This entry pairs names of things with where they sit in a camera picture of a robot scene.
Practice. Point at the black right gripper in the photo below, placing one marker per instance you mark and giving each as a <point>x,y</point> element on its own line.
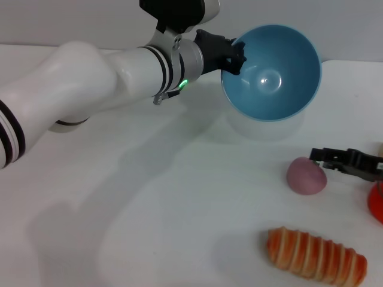
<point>365,167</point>

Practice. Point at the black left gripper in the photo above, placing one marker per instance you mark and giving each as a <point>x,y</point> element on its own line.
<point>214,51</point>

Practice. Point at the pink toy peach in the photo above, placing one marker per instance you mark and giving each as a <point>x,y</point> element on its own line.
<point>305,179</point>

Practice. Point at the blue bowl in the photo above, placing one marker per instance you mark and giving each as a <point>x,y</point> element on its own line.
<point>269,98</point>

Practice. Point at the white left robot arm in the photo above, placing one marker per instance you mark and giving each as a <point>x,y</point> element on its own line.
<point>83,77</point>

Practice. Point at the beige round object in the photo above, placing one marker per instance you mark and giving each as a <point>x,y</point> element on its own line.
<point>381,149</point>

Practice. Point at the red round object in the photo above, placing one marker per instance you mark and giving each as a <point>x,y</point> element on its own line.
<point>377,206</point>

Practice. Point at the orange striped toy bread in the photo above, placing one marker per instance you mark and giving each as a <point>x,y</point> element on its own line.
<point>314,257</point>

